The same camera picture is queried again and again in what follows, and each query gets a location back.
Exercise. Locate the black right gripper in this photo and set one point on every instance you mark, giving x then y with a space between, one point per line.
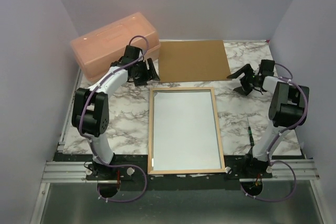
247 70

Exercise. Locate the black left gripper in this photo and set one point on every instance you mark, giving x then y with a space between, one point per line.
150 74

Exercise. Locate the brown backing board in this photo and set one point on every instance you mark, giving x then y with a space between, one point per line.
192 61

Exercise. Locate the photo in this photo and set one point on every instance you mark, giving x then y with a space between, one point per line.
186 129

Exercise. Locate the blue wooden picture frame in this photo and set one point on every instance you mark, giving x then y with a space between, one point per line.
151 129

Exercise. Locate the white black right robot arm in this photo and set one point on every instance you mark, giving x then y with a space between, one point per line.
288 107

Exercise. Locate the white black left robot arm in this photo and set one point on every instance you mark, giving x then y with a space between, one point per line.
90 113

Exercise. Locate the green black screwdriver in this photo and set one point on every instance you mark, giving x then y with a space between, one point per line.
251 139

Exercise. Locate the pink plastic storage box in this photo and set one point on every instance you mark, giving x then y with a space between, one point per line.
96 50

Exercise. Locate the aluminium front rail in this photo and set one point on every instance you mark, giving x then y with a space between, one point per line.
77 172

